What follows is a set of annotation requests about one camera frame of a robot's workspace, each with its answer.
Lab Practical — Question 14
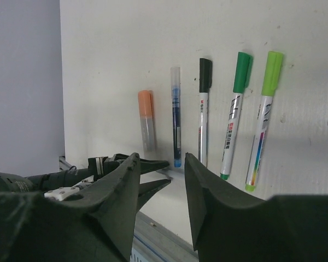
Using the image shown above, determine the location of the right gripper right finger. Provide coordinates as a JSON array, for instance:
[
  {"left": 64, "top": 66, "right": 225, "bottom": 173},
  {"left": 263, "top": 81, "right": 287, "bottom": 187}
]
[{"left": 184, "top": 153, "right": 328, "bottom": 261}]

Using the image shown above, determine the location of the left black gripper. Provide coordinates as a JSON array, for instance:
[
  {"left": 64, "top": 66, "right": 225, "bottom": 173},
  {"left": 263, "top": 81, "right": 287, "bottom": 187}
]
[{"left": 87, "top": 153, "right": 171, "bottom": 210}]

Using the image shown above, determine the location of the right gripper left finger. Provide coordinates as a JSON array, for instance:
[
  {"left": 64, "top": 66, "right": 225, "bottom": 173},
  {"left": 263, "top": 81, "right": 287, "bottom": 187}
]
[{"left": 0, "top": 153, "right": 140, "bottom": 261}]

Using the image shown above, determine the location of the orange tip marker clear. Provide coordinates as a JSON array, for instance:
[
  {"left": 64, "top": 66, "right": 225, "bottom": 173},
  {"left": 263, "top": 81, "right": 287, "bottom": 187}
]
[{"left": 140, "top": 116, "right": 156, "bottom": 152}]

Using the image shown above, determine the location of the dark blue barrel pen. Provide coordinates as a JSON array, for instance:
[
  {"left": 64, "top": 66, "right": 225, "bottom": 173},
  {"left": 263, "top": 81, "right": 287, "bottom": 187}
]
[{"left": 172, "top": 86, "right": 181, "bottom": 168}]

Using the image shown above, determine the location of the white black end pen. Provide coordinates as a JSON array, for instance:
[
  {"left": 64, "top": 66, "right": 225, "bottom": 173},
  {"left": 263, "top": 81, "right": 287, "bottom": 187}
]
[{"left": 198, "top": 92, "right": 208, "bottom": 166}]

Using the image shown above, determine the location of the white green end pen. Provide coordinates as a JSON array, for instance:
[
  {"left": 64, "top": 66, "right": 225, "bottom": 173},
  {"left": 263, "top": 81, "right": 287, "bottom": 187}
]
[{"left": 220, "top": 93, "right": 243, "bottom": 180}]

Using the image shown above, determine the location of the silver green tip pen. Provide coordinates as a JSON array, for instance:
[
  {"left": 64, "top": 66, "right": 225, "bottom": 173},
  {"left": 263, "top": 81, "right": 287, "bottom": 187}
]
[{"left": 245, "top": 96, "right": 273, "bottom": 192}]

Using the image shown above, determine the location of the light green pen cap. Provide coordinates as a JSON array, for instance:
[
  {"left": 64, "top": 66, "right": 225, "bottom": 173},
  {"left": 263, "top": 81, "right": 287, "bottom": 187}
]
[{"left": 261, "top": 51, "right": 284, "bottom": 96}]

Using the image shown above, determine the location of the orange pen cap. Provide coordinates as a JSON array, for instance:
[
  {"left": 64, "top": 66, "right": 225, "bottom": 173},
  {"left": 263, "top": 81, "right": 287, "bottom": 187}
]
[{"left": 138, "top": 90, "right": 153, "bottom": 117}]

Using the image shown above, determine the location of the clear pen cap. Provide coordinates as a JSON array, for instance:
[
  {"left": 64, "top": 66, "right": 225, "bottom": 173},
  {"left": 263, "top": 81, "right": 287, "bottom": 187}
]
[{"left": 171, "top": 67, "right": 180, "bottom": 90}]

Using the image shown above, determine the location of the black pen cap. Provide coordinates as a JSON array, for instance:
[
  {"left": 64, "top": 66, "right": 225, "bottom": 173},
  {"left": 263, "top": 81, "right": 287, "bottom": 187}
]
[{"left": 199, "top": 58, "right": 213, "bottom": 93}]

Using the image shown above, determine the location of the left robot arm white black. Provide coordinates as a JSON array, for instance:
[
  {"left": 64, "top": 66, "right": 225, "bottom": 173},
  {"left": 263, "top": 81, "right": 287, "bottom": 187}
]
[{"left": 0, "top": 153, "right": 171, "bottom": 211}]

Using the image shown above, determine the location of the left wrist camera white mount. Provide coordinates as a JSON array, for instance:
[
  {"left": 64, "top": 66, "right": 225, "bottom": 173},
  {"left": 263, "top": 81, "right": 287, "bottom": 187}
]
[{"left": 44, "top": 180, "right": 93, "bottom": 201}]

